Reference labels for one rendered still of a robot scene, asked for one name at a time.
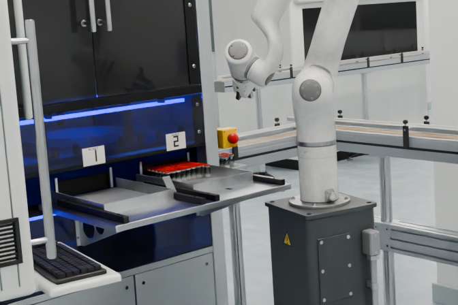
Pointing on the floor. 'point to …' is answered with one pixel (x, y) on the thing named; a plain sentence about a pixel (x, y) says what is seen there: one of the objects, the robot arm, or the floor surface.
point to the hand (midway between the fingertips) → (248, 90)
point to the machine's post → (211, 148)
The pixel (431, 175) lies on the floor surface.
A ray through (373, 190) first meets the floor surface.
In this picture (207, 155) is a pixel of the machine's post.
